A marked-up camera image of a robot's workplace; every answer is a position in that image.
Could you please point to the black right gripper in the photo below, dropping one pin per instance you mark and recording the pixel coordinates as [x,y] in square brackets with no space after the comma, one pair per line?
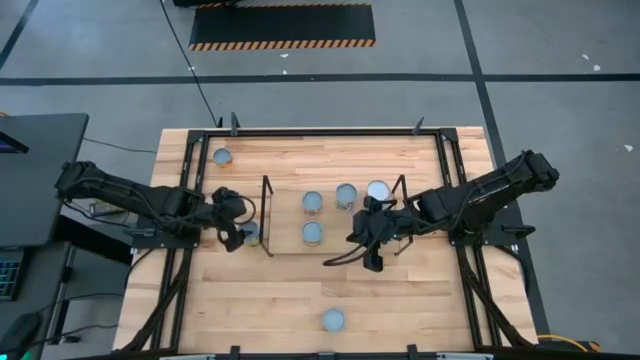
[380,227]

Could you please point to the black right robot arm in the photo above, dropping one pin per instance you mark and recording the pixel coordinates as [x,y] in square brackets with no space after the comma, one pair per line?
[480,194]

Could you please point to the black hazard-striped floor mat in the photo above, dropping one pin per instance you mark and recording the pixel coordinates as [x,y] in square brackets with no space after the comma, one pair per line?
[280,22]

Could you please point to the black aluminium table frame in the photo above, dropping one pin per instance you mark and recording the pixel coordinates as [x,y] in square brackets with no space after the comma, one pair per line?
[300,132]

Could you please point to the backlit keyboard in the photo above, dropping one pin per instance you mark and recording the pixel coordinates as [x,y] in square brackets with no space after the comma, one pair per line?
[9,272]

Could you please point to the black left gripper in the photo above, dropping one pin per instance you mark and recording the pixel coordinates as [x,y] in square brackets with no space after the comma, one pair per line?
[229,205]

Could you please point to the red and cream fruit can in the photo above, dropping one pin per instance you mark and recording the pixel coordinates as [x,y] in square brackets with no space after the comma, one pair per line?
[312,232]

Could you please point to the black computer mouse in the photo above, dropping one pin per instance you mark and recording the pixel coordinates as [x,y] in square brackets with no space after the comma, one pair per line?
[17,332]

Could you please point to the can with blue label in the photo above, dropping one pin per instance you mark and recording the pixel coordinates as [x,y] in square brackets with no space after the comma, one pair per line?
[346,194]

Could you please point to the dark green labelled can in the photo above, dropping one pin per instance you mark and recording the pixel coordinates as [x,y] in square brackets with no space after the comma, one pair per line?
[312,201]

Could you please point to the black desk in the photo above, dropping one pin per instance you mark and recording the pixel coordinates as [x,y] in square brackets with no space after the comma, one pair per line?
[40,175]

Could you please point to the tall carrots can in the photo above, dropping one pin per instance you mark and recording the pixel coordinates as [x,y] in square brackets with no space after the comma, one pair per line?
[378,190]

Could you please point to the small can with orange label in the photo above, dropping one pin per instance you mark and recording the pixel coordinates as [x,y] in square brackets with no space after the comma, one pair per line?
[222,156]

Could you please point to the salmon can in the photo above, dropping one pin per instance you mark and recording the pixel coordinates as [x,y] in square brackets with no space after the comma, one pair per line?
[333,320]

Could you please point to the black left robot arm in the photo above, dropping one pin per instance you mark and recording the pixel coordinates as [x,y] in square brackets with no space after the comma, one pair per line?
[125,192]

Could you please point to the light green and red can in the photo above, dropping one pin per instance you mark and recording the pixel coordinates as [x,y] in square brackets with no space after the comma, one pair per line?
[251,232]

